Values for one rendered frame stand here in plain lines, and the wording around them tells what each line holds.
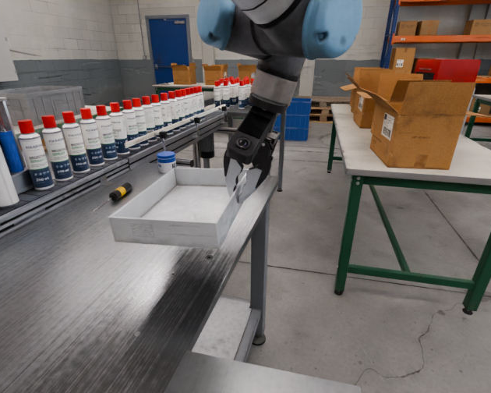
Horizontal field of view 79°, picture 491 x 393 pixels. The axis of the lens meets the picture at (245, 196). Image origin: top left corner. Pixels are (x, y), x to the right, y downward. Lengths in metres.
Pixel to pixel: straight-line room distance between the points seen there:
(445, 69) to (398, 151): 3.88
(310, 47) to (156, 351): 0.47
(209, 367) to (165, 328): 0.11
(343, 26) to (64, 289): 0.64
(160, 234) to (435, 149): 1.31
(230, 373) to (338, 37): 0.45
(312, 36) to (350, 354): 1.46
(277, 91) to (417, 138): 1.09
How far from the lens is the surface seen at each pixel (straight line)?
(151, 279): 0.67
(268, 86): 0.53
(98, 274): 0.72
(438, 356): 1.79
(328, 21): 0.35
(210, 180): 0.76
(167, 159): 1.21
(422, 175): 1.53
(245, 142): 0.49
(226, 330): 1.36
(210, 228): 0.50
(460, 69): 5.47
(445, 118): 1.57
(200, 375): 0.51
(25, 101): 2.63
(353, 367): 1.60
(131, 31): 9.05
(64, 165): 1.11
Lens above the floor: 1.24
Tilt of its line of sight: 25 degrees down
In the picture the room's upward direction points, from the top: straight up
